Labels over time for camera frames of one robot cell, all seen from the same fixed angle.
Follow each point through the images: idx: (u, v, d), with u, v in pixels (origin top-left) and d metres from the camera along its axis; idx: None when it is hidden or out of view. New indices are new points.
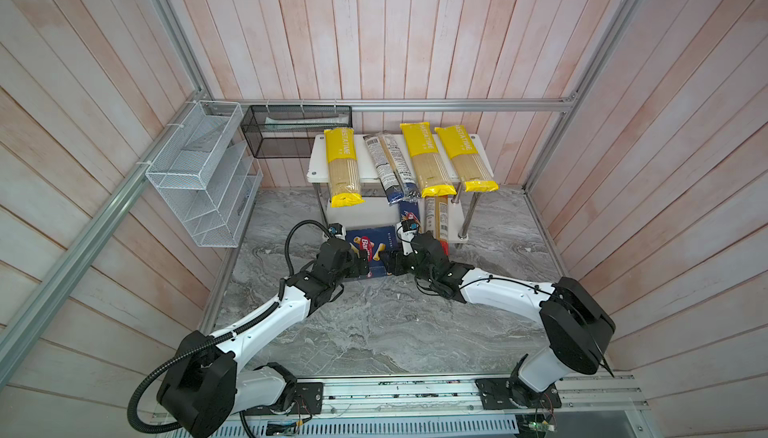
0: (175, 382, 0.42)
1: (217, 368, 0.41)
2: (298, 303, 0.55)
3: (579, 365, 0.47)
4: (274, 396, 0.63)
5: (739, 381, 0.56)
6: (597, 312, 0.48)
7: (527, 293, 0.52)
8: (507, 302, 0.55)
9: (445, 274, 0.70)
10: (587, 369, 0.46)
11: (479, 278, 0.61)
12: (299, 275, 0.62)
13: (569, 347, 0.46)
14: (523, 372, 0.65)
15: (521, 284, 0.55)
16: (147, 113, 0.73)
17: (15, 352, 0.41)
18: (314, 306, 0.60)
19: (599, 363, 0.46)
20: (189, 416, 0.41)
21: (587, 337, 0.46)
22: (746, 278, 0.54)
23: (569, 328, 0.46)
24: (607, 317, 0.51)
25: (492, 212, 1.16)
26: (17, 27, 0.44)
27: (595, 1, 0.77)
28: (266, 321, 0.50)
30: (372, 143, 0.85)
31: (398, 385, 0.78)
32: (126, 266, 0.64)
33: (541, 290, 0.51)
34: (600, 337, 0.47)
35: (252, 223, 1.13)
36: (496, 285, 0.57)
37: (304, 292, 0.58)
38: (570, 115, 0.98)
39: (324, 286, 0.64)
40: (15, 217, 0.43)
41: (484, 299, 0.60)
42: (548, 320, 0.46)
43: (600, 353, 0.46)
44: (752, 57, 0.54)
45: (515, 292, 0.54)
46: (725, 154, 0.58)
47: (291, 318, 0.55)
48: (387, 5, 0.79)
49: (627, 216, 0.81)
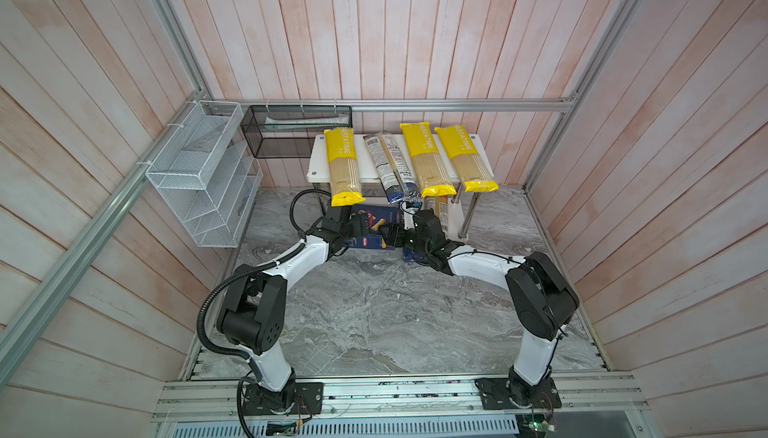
0: (234, 305, 0.48)
1: (271, 287, 0.47)
2: (319, 243, 0.64)
3: (538, 331, 0.52)
4: (278, 385, 0.63)
5: (740, 382, 0.56)
6: (561, 285, 0.53)
7: (500, 262, 0.58)
8: (488, 275, 0.60)
9: (439, 248, 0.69)
10: (544, 335, 0.51)
11: (465, 250, 0.68)
12: (312, 228, 0.69)
13: (528, 310, 0.51)
14: (519, 364, 0.66)
15: (497, 255, 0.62)
16: (147, 113, 0.73)
17: (15, 352, 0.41)
18: (331, 252, 0.69)
19: (553, 330, 0.50)
20: (251, 331, 0.47)
21: (543, 301, 0.51)
22: (746, 278, 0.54)
23: (528, 289, 0.51)
24: (572, 292, 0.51)
25: (491, 212, 1.16)
26: (17, 27, 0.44)
27: (596, 1, 0.77)
28: (300, 255, 0.58)
30: (372, 143, 0.85)
31: (398, 385, 0.78)
32: (126, 265, 0.66)
33: (514, 259, 0.57)
34: (560, 307, 0.51)
35: (252, 223, 1.13)
36: (480, 255, 0.63)
37: (324, 237, 0.66)
38: (570, 115, 0.98)
39: (338, 234, 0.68)
40: (15, 217, 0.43)
41: (467, 270, 0.66)
42: (513, 284, 0.51)
43: (556, 319, 0.50)
44: (752, 57, 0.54)
45: (490, 261, 0.60)
46: (725, 154, 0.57)
47: (316, 258, 0.63)
48: (387, 5, 0.79)
49: (627, 216, 0.81)
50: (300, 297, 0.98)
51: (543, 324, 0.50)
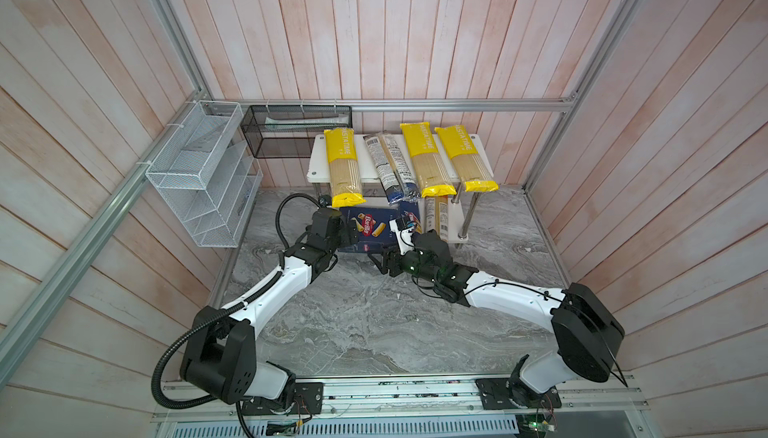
0: (197, 354, 0.43)
1: (235, 335, 0.42)
2: (299, 270, 0.57)
3: (585, 372, 0.47)
4: (278, 389, 0.64)
5: (740, 382, 0.56)
6: (606, 319, 0.48)
7: (536, 299, 0.51)
8: (515, 308, 0.54)
9: (448, 277, 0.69)
10: (595, 375, 0.46)
11: (485, 283, 0.59)
12: (295, 247, 0.63)
13: (579, 354, 0.45)
14: (525, 372, 0.64)
15: (530, 289, 0.53)
16: (147, 113, 0.73)
17: (15, 352, 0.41)
18: (314, 270, 0.61)
19: (610, 369, 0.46)
20: (218, 380, 0.42)
21: (599, 347, 0.45)
22: (746, 278, 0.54)
23: (583, 336, 0.45)
24: (615, 323, 0.48)
25: (491, 212, 1.16)
26: (17, 27, 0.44)
27: (596, 1, 0.77)
28: (274, 288, 0.52)
30: (372, 143, 0.85)
31: (398, 385, 0.78)
32: (126, 266, 0.64)
33: (551, 296, 0.50)
34: (610, 342, 0.46)
35: (252, 223, 1.13)
36: (505, 290, 0.56)
37: (304, 259, 0.60)
38: (570, 115, 0.98)
39: (320, 252, 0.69)
40: (15, 217, 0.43)
41: (489, 302, 0.58)
42: (562, 329, 0.45)
43: (609, 360, 0.45)
44: (752, 57, 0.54)
45: (524, 298, 0.52)
46: (725, 154, 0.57)
47: (293, 287, 0.56)
48: (387, 5, 0.79)
49: (627, 216, 0.81)
50: (299, 297, 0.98)
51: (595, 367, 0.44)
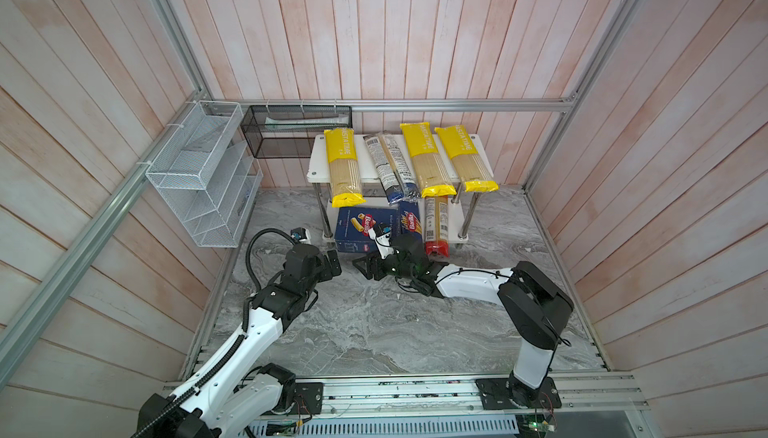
0: None
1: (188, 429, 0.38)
2: (266, 328, 0.51)
3: (539, 342, 0.51)
4: (275, 399, 0.64)
5: (740, 381, 0.56)
6: (552, 292, 0.52)
7: (489, 279, 0.56)
8: (477, 292, 0.59)
9: (424, 272, 0.75)
10: (547, 345, 0.49)
11: (451, 272, 0.66)
12: (265, 290, 0.57)
13: (526, 323, 0.50)
14: (519, 368, 0.65)
15: (484, 271, 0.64)
16: (147, 113, 0.73)
17: (15, 352, 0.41)
18: (287, 318, 0.56)
19: (557, 337, 0.49)
20: None
21: (540, 313, 0.50)
22: (746, 278, 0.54)
23: (522, 303, 0.50)
24: (564, 296, 0.52)
25: (491, 212, 1.16)
26: (17, 27, 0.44)
27: (596, 1, 0.77)
28: (234, 358, 0.47)
30: (372, 143, 0.85)
31: (398, 385, 0.78)
32: (126, 266, 0.64)
33: (501, 273, 0.56)
34: (557, 316, 0.50)
35: (252, 223, 1.13)
36: (467, 275, 0.61)
37: (274, 311, 0.54)
38: (570, 115, 0.98)
39: (295, 297, 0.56)
40: (15, 217, 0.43)
41: (457, 291, 0.64)
42: (505, 300, 0.50)
43: (556, 328, 0.49)
44: (752, 57, 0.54)
45: (479, 279, 0.58)
46: (725, 154, 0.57)
47: (261, 347, 0.52)
48: (387, 5, 0.79)
49: (627, 216, 0.81)
50: None
51: (544, 335, 0.48)
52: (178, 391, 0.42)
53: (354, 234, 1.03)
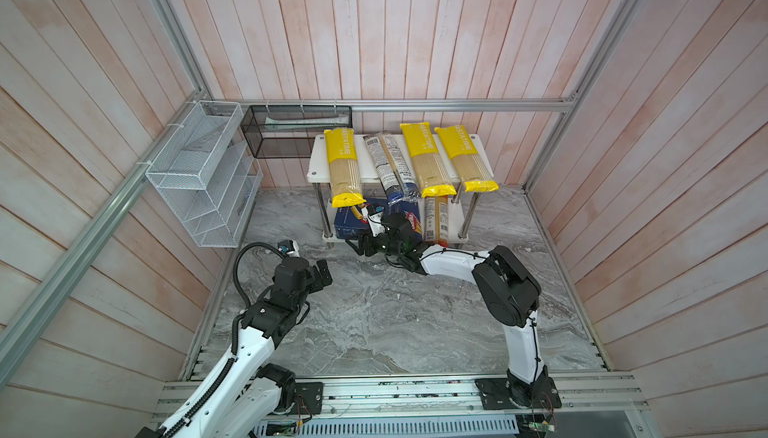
0: None
1: None
2: (256, 348, 0.51)
3: (504, 319, 0.56)
4: (274, 402, 0.64)
5: (739, 381, 0.56)
6: (523, 274, 0.57)
7: (468, 258, 0.61)
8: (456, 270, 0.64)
9: (411, 250, 0.77)
10: (510, 322, 0.55)
11: (435, 250, 0.71)
12: (255, 306, 0.57)
13: (493, 301, 0.55)
14: (512, 364, 0.67)
15: (465, 252, 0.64)
16: (147, 113, 0.73)
17: (15, 352, 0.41)
18: (278, 334, 0.55)
19: (520, 316, 0.54)
20: None
21: (506, 292, 0.54)
22: (746, 278, 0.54)
23: (493, 283, 0.54)
24: (533, 281, 0.57)
25: (491, 212, 1.16)
26: (17, 27, 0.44)
27: (596, 0, 0.76)
28: (224, 383, 0.46)
30: (372, 143, 0.85)
31: (399, 385, 0.78)
32: (126, 266, 0.64)
33: (480, 255, 0.60)
34: (522, 296, 0.55)
35: (252, 223, 1.13)
36: (448, 253, 0.67)
37: (265, 326, 0.54)
38: (570, 115, 0.98)
39: (286, 312, 0.57)
40: (15, 217, 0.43)
41: (439, 269, 0.69)
42: (478, 278, 0.55)
43: (520, 308, 0.54)
44: (752, 57, 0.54)
45: (458, 258, 0.63)
46: (725, 154, 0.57)
47: (253, 368, 0.51)
48: (387, 4, 0.79)
49: (628, 216, 0.81)
50: None
51: (509, 312, 0.53)
52: (169, 422, 0.41)
53: (354, 221, 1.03)
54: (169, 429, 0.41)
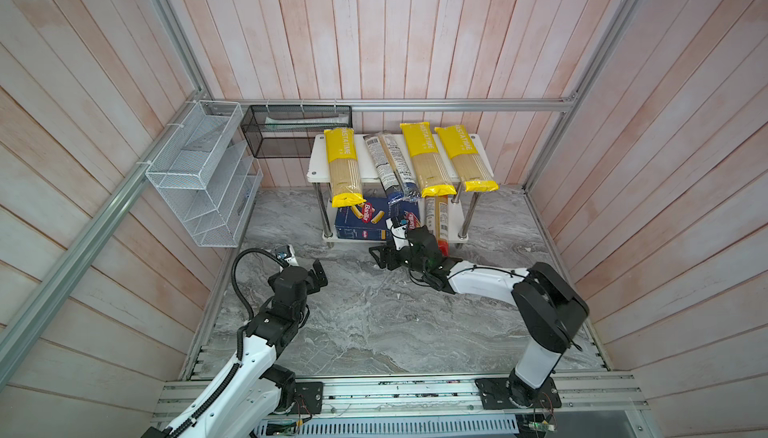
0: None
1: None
2: (260, 355, 0.53)
3: (548, 344, 0.50)
4: (274, 404, 0.64)
5: (739, 382, 0.56)
6: (568, 296, 0.51)
7: (503, 277, 0.56)
8: (489, 290, 0.59)
9: (436, 267, 0.74)
10: (557, 348, 0.49)
11: (465, 268, 0.65)
12: (257, 318, 0.59)
13: (538, 326, 0.50)
14: (521, 368, 0.65)
15: (499, 270, 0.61)
16: (147, 113, 0.73)
17: (15, 352, 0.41)
18: (281, 344, 0.58)
19: (567, 342, 0.48)
20: None
21: (554, 314, 0.49)
22: (746, 278, 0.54)
23: (538, 306, 0.49)
24: (579, 300, 0.51)
25: (491, 212, 1.16)
26: (17, 27, 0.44)
27: (596, 1, 0.77)
28: (229, 387, 0.48)
30: (372, 143, 0.85)
31: (398, 385, 0.78)
32: (126, 266, 0.64)
33: (516, 273, 0.55)
34: (571, 319, 0.49)
35: (252, 223, 1.13)
36: (479, 271, 0.62)
37: (267, 336, 0.56)
38: (570, 115, 0.98)
39: (288, 323, 0.59)
40: (15, 217, 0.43)
41: (470, 288, 0.64)
42: (520, 299, 0.49)
43: (568, 332, 0.48)
44: (753, 57, 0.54)
45: (493, 277, 0.58)
46: (725, 153, 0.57)
47: (256, 375, 0.53)
48: (387, 4, 0.79)
49: (627, 216, 0.81)
50: None
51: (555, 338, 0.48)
52: (174, 423, 0.43)
53: (354, 221, 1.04)
54: (175, 429, 0.42)
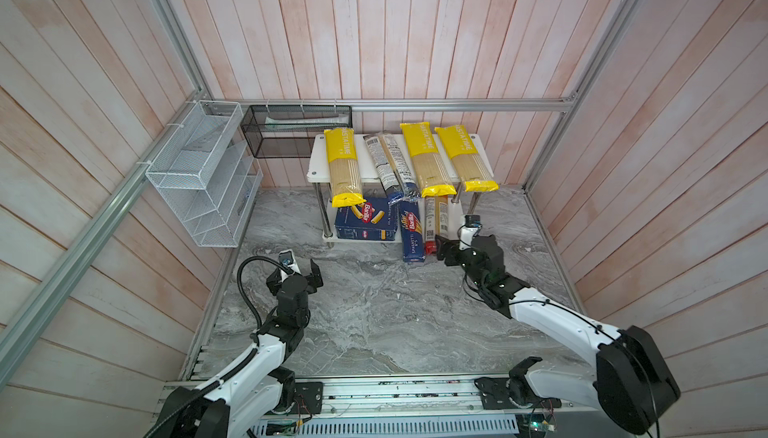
0: None
1: (211, 414, 0.42)
2: (274, 348, 0.58)
3: (623, 420, 0.44)
4: (275, 400, 0.64)
5: (739, 381, 0.56)
6: (663, 374, 0.44)
7: (585, 330, 0.49)
8: (560, 332, 0.52)
9: (496, 284, 0.66)
10: (632, 426, 0.43)
11: (533, 299, 0.58)
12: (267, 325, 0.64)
13: (617, 396, 0.43)
14: (533, 373, 0.64)
15: (582, 319, 0.51)
16: (147, 113, 0.73)
17: (15, 352, 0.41)
18: (289, 349, 0.63)
19: (649, 425, 0.42)
20: None
21: (645, 396, 0.43)
22: (746, 278, 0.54)
23: (626, 378, 0.42)
24: (673, 382, 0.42)
25: (491, 212, 1.16)
26: (17, 27, 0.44)
27: (596, 1, 0.77)
28: (251, 364, 0.53)
30: (372, 143, 0.85)
31: (398, 385, 0.78)
32: (126, 266, 0.64)
33: (604, 330, 0.48)
34: (659, 399, 0.43)
35: (252, 223, 1.13)
36: (553, 311, 0.54)
37: (279, 337, 0.61)
38: (570, 115, 0.98)
39: (293, 330, 0.64)
40: (15, 217, 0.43)
41: (532, 321, 0.58)
42: (604, 362, 0.43)
43: (653, 415, 0.42)
44: (752, 57, 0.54)
45: (572, 325, 0.50)
46: (725, 153, 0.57)
47: (269, 367, 0.58)
48: (387, 4, 0.79)
49: (627, 216, 0.81)
50: None
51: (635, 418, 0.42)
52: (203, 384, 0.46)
53: (354, 221, 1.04)
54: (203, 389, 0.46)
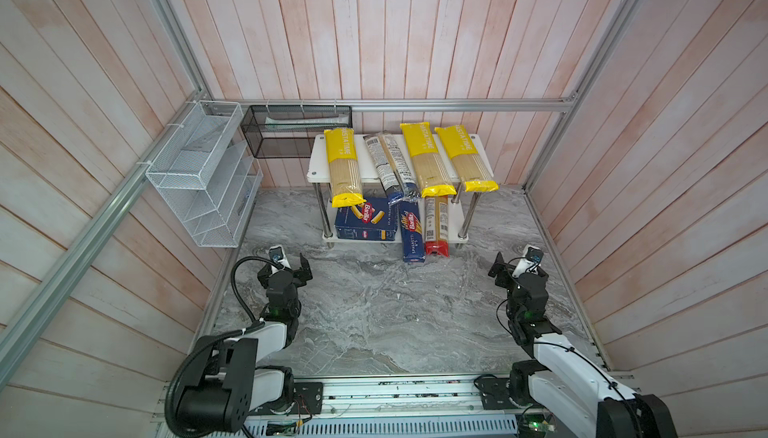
0: (196, 380, 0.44)
1: (242, 349, 0.46)
2: (275, 326, 0.62)
3: None
4: (278, 389, 0.64)
5: (739, 382, 0.56)
6: None
7: (598, 383, 0.48)
8: (573, 379, 0.53)
9: (527, 322, 0.67)
10: None
11: (559, 343, 0.59)
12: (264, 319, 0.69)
13: None
14: (537, 378, 0.64)
15: (600, 373, 0.50)
16: (147, 113, 0.73)
17: (16, 351, 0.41)
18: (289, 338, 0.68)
19: None
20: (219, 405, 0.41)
21: None
22: (746, 278, 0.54)
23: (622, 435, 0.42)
24: None
25: (491, 212, 1.16)
26: (17, 27, 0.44)
27: (595, 1, 0.77)
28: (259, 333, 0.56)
30: (372, 143, 0.85)
31: (398, 385, 0.78)
32: (126, 266, 0.64)
33: (618, 388, 0.47)
34: None
35: (252, 223, 1.13)
36: (573, 358, 0.54)
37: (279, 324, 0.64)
38: (570, 115, 0.98)
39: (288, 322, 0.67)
40: (15, 217, 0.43)
41: (550, 365, 0.59)
42: (604, 415, 0.43)
43: None
44: (752, 57, 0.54)
45: (586, 374, 0.51)
46: (725, 154, 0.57)
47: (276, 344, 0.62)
48: (387, 4, 0.79)
49: (627, 216, 0.81)
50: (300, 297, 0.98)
51: None
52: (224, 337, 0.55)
53: (354, 221, 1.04)
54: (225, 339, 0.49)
